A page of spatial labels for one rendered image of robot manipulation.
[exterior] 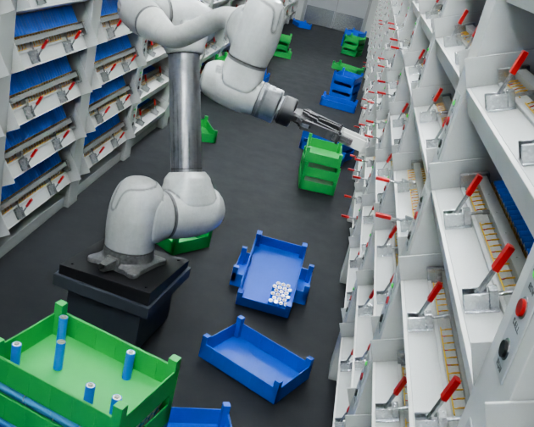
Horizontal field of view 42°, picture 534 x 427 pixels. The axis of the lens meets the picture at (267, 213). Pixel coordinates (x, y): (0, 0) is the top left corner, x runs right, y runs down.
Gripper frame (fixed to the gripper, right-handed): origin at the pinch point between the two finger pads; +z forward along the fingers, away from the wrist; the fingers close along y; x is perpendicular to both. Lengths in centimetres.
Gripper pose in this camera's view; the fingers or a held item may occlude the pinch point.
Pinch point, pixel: (353, 140)
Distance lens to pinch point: 177.9
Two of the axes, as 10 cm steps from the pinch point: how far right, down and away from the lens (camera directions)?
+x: -3.7, 8.5, 3.8
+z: 9.2, 4.0, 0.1
